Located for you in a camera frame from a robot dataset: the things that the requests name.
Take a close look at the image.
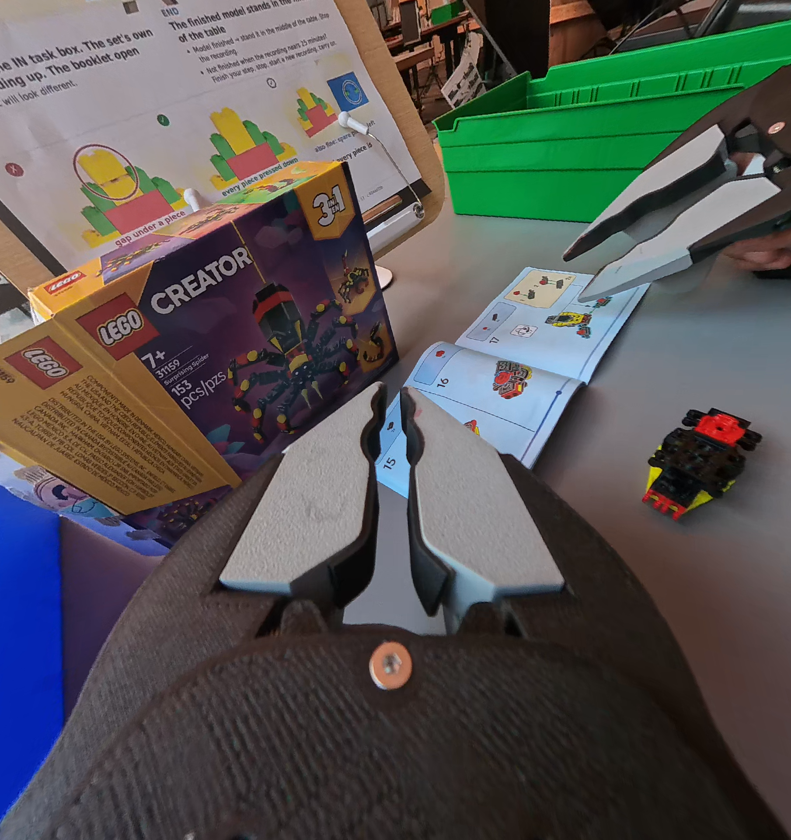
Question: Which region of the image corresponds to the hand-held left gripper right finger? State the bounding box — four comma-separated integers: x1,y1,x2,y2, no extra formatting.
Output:
399,386,567,634

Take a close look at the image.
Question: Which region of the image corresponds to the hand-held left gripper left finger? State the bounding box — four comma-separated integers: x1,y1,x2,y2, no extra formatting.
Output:
217,382,388,610

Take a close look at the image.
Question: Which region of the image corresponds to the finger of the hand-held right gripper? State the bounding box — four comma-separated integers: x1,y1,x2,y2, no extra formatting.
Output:
563,124,743,263
576,176,784,304

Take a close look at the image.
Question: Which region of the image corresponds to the lego instruction booklet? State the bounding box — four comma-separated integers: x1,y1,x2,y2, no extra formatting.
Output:
374,266,650,489

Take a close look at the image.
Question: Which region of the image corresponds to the black red yellow lego model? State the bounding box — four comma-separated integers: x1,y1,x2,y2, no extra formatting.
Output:
641,407,762,521

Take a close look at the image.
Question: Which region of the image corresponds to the blue plastic bin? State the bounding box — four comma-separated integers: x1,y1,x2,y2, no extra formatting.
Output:
0,469,65,840

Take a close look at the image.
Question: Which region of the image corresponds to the purple yellow lego set box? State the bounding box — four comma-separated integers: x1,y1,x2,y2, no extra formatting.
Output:
0,160,399,515

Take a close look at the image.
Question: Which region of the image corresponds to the person's right hand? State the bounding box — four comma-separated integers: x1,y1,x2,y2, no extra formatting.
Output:
722,221,791,271

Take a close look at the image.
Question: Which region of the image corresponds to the green plastic bin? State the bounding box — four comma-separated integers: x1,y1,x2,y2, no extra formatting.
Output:
432,15,791,216

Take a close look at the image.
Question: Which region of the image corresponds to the pale cartoon printed box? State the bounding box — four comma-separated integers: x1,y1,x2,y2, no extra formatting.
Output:
0,446,193,558

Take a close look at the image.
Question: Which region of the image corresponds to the background wooden table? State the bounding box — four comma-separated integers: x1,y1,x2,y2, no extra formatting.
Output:
386,0,474,73

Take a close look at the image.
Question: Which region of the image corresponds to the cardboard instruction board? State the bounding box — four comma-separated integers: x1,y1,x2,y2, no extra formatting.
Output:
0,0,445,296

